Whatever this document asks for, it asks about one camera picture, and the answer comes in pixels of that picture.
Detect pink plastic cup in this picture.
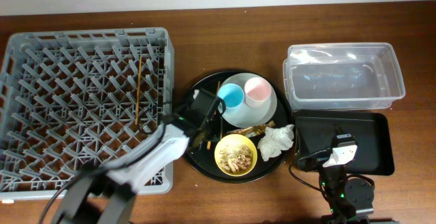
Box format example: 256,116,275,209
244,77,272,108

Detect blue plastic cup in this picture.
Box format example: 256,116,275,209
217,83,245,109

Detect round black serving tray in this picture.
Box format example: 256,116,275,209
184,69,294,183

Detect gold snack wrapper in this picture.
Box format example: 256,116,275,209
226,121,275,138

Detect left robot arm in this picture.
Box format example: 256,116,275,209
52,89,227,223

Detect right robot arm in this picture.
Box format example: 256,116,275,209
294,124,375,223

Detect food scraps pile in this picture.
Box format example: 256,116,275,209
219,144,253,174

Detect black rectangular tray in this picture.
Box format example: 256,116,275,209
294,110,395,176

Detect grey plastic dishwasher rack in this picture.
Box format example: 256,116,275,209
1,27,174,202

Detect clear plastic bin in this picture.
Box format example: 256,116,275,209
283,42,406,110

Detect yellow bowl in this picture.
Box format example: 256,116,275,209
214,134,258,177

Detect light grey round plate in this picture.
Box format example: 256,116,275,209
221,73,278,128

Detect white tissue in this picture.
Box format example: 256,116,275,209
258,125,294,161

